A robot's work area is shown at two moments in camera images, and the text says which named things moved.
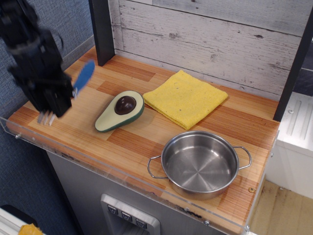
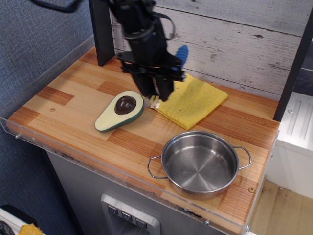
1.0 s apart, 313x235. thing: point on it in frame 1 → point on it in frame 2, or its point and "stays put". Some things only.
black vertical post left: [102, 30] stays put
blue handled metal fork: [48, 118] → [154, 101]
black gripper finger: [38, 97] → [145, 82]
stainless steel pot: [200, 165] stays put
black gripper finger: [60, 103] → [166, 86]
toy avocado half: [126, 107] stays put
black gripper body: [37, 66] → [150, 56]
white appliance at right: [290, 166] stays put
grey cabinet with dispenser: [100, 205] stays put
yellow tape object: [30, 229] stays put
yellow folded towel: [185, 99] stays put
